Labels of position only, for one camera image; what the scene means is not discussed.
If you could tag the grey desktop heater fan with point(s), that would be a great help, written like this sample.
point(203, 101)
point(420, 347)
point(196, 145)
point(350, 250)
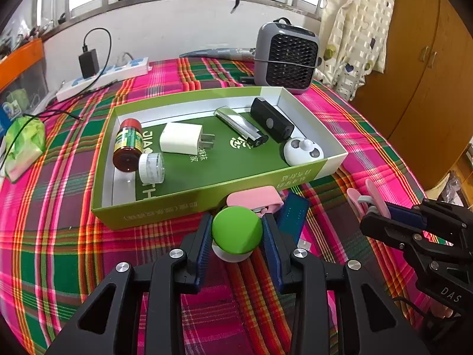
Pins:
point(288, 55)

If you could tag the grey patterned folded cloth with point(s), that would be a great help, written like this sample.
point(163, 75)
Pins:
point(218, 53)

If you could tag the white charger plug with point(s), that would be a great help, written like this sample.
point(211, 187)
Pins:
point(181, 138)

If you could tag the blue usb stick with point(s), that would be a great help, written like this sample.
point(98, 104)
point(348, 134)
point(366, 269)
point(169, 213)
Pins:
point(293, 210)

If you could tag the white power strip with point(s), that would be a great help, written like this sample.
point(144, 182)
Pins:
point(122, 70)

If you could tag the small black rectangular device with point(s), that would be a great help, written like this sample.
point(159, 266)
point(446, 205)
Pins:
point(269, 118)

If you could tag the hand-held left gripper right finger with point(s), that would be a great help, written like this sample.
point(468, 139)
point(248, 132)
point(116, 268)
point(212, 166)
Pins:
point(271, 251)

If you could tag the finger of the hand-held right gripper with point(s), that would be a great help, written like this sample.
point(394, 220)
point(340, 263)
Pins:
point(388, 229)
point(406, 216)

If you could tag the orange-lidded plastic bin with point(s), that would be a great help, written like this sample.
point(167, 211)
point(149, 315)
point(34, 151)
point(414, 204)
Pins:
point(22, 59)

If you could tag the pink case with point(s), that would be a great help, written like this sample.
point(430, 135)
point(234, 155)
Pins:
point(255, 198)

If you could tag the person's right hand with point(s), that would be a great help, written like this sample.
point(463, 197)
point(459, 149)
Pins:
point(445, 312)

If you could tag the green-capped white jar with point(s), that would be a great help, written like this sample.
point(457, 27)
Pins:
point(236, 229)

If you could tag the brown medicine bottle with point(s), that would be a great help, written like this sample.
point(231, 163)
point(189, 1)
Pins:
point(127, 144)

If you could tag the dotted cream curtain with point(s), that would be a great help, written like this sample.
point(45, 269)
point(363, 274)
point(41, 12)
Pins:
point(354, 26)

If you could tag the black power adapter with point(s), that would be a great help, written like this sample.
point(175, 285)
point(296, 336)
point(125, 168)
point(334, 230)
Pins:
point(88, 63)

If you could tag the green plastic bag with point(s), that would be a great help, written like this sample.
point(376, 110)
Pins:
point(26, 144)

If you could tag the wooden wardrobe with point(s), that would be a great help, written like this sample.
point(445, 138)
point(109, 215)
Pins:
point(425, 63)

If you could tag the white panda round gadget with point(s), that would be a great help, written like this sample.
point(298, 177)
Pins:
point(301, 151)

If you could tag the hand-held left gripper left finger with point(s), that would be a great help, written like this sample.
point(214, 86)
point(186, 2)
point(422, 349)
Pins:
point(202, 244)

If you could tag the small clear jar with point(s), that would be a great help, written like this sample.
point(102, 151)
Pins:
point(151, 166)

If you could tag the green cardboard box tray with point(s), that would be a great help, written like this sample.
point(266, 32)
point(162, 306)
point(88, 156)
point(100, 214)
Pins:
point(221, 159)

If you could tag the silver lighter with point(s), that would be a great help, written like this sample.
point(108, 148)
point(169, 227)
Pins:
point(236, 122)

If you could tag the pink clip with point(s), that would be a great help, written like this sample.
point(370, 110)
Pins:
point(375, 196)

